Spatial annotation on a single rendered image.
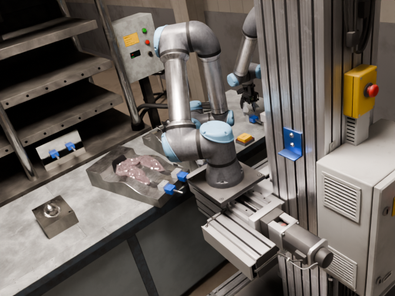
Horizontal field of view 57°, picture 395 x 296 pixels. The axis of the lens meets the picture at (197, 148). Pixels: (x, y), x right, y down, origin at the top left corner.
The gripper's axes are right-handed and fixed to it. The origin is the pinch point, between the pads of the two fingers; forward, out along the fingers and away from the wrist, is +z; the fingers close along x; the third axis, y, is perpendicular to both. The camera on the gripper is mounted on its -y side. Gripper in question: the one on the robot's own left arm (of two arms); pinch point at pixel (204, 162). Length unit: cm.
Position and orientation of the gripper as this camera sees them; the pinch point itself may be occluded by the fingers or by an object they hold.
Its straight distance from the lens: 189.9
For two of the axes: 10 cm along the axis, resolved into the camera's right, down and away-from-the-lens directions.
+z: 1.8, 8.4, 5.0
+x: 8.1, -4.2, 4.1
